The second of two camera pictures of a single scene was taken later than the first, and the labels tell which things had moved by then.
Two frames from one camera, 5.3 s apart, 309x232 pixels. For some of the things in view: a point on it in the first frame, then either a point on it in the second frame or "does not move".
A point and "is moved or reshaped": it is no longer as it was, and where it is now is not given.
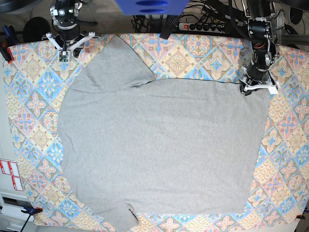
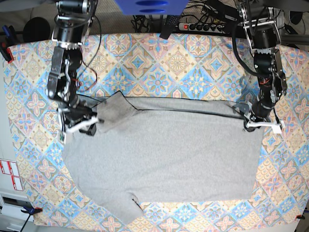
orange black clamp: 30,210 does not move
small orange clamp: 300,216 does not move
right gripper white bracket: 273,88 to 276,127
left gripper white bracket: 64,55 to 63,130
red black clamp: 7,39 does not move
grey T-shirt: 176,146 is moved or reshaped
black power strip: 203,28 does not move
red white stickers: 10,167 does not move
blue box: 151,7 does not move
